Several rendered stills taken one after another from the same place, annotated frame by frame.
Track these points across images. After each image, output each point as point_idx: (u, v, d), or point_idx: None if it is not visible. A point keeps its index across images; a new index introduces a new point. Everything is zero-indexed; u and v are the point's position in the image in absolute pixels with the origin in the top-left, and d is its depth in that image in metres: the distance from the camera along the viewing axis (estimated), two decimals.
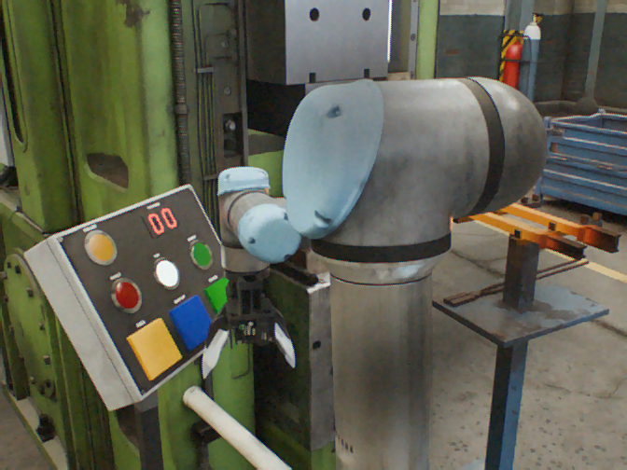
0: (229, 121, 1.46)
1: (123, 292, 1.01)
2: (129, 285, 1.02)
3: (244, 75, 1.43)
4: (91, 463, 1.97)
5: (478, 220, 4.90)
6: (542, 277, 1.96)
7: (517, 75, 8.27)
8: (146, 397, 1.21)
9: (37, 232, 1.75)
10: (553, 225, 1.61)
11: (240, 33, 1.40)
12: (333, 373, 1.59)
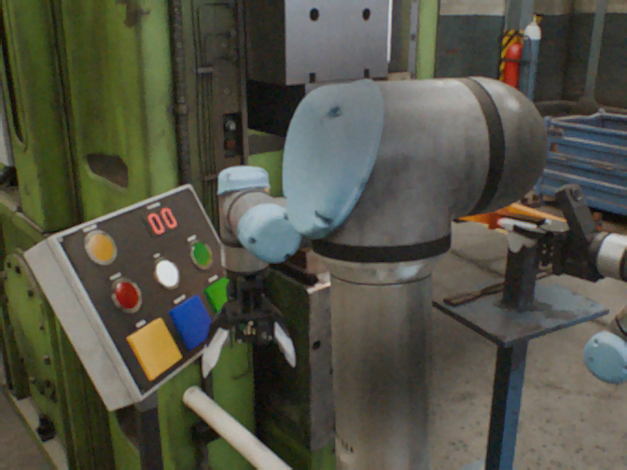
0: (229, 121, 1.46)
1: (123, 292, 1.01)
2: (129, 285, 1.02)
3: (244, 75, 1.43)
4: (91, 463, 1.97)
5: None
6: (542, 277, 1.96)
7: (517, 75, 8.27)
8: (146, 397, 1.21)
9: (37, 232, 1.75)
10: None
11: (240, 33, 1.40)
12: (333, 373, 1.59)
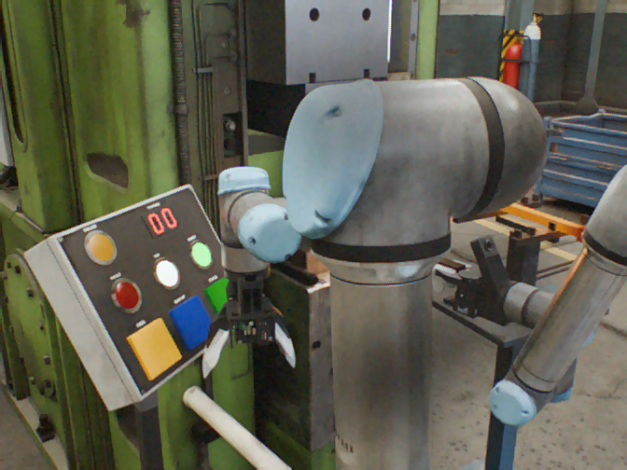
0: (229, 121, 1.46)
1: (123, 292, 1.01)
2: (129, 285, 1.02)
3: (244, 75, 1.43)
4: (91, 463, 1.97)
5: (478, 220, 4.90)
6: (542, 277, 1.96)
7: (517, 75, 8.27)
8: (146, 397, 1.21)
9: (37, 232, 1.75)
10: (553, 225, 1.61)
11: (240, 33, 1.40)
12: (333, 373, 1.59)
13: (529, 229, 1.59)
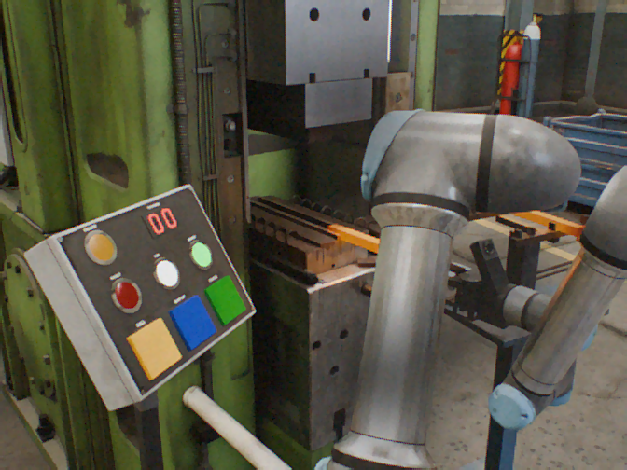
0: (229, 121, 1.46)
1: (123, 292, 1.01)
2: (129, 285, 1.02)
3: (244, 75, 1.43)
4: (91, 463, 1.97)
5: (478, 220, 4.90)
6: (542, 277, 1.96)
7: (517, 75, 8.27)
8: (146, 397, 1.21)
9: (37, 232, 1.75)
10: (553, 225, 1.61)
11: (240, 33, 1.40)
12: (333, 373, 1.59)
13: (529, 229, 1.59)
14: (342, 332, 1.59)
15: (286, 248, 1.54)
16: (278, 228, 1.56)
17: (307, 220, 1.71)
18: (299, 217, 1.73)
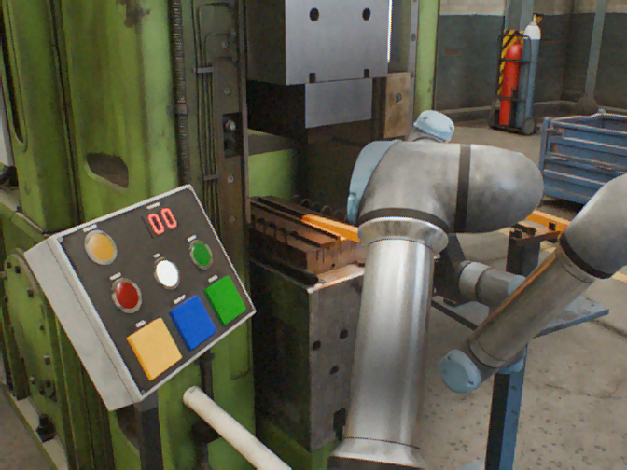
0: (229, 121, 1.46)
1: (123, 292, 1.01)
2: (129, 285, 1.02)
3: (244, 75, 1.43)
4: (91, 463, 1.97)
5: None
6: None
7: (517, 75, 8.27)
8: (146, 397, 1.21)
9: (37, 232, 1.75)
10: (553, 225, 1.61)
11: (240, 33, 1.40)
12: (333, 373, 1.59)
13: (529, 229, 1.59)
14: (342, 332, 1.59)
15: (286, 248, 1.54)
16: (278, 228, 1.56)
17: None
18: (299, 217, 1.73)
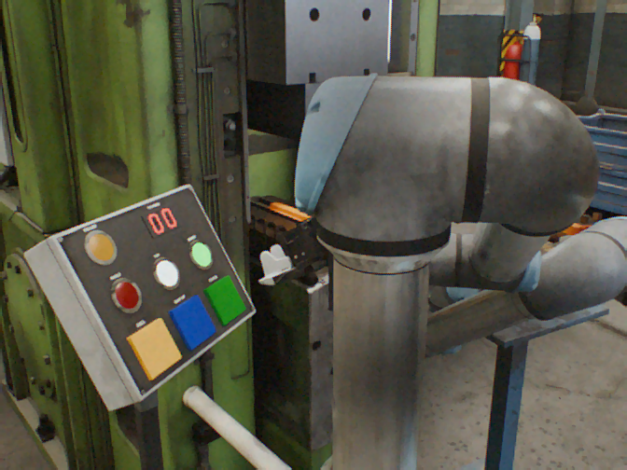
0: (229, 121, 1.46)
1: (123, 292, 1.01)
2: (129, 285, 1.02)
3: (244, 75, 1.43)
4: (91, 463, 1.97)
5: None
6: None
7: (517, 75, 8.27)
8: (146, 397, 1.21)
9: (37, 232, 1.75)
10: None
11: (240, 33, 1.40)
12: (333, 373, 1.59)
13: None
14: None
15: None
16: (278, 228, 1.56)
17: None
18: None
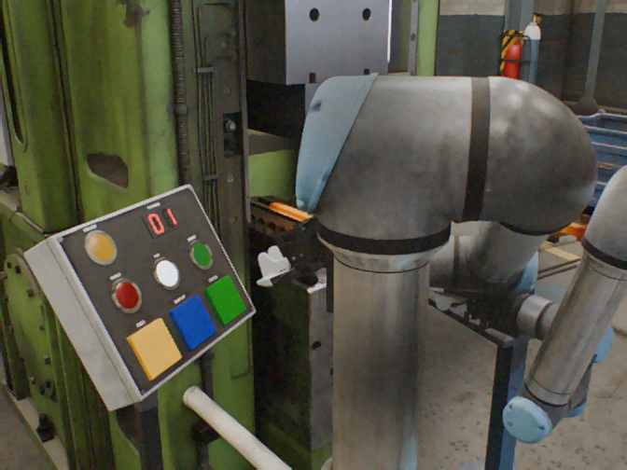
0: (229, 121, 1.46)
1: (123, 292, 1.01)
2: (129, 285, 1.02)
3: (244, 75, 1.43)
4: (91, 463, 1.97)
5: None
6: (542, 277, 1.96)
7: (517, 75, 8.27)
8: (146, 397, 1.21)
9: (37, 232, 1.75)
10: None
11: (240, 33, 1.40)
12: (333, 373, 1.59)
13: None
14: None
15: None
16: (278, 228, 1.56)
17: None
18: None
